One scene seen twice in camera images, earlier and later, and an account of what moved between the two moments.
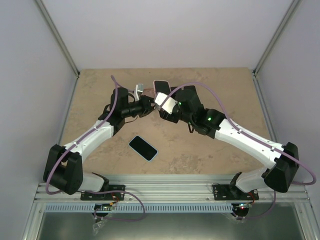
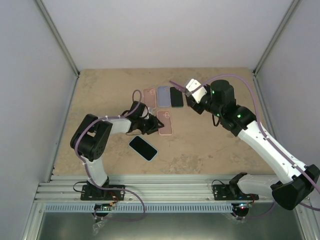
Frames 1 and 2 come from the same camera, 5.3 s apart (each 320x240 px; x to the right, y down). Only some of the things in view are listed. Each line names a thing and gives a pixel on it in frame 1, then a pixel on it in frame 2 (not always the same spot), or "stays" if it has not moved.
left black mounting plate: [110, 196] stays
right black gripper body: [166, 117] to [196, 107]
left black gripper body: [143, 108] to [145, 126]
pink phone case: [149, 92] stays
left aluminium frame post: [58, 36] stays
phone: [143, 148] stays
